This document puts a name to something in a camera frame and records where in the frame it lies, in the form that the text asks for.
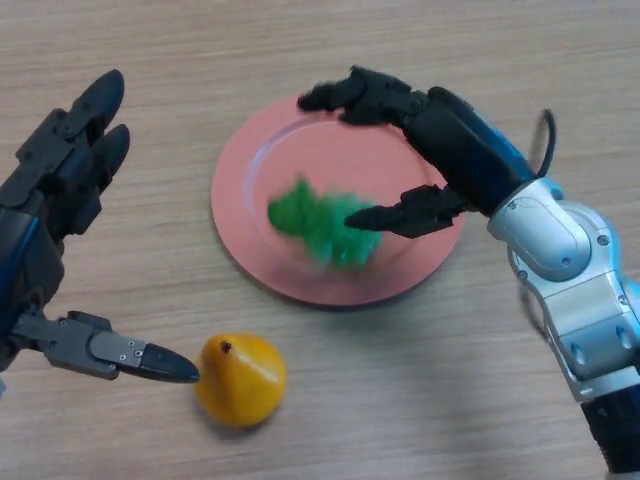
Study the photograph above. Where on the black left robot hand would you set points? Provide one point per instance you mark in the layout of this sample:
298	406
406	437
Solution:
40	190

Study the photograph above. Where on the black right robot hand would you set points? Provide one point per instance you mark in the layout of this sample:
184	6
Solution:
465	150

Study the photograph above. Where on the green grapes bunch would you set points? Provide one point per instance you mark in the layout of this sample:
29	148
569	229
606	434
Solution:
310	220

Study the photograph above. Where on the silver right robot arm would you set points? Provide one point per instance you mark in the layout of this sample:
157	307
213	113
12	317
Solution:
575	280

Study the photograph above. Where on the pink round plate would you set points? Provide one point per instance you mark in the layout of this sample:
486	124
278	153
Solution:
350	165

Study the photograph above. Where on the orange yellow pear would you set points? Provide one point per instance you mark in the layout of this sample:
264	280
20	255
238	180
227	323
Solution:
240	385

